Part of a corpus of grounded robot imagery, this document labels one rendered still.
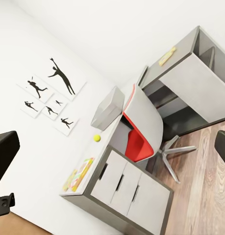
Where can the board game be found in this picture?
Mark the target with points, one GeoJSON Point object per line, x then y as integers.
{"type": "Point", "coordinates": [81, 174]}

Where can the toy box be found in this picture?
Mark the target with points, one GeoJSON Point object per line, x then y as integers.
{"type": "Point", "coordinates": [109, 109]}

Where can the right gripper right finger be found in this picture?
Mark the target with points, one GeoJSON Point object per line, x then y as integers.
{"type": "Point", "coordinates": [220, 144]}

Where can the desk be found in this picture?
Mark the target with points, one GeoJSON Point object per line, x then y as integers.
{"type": "Point", "coordinates": [117, 190]}

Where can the jigsaw puzzle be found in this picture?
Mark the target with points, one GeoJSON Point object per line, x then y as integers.
{"type": "Point", "coordinates": [167, 56]}
{"type": "Point", "coordinates": [69, 180]}

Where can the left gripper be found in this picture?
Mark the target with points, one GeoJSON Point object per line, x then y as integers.
{"type": "Point", "coordinates": [5, 203]}

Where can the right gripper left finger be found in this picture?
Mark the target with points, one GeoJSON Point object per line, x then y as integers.
{"type": "Point", "coordinates": [9, 146]}

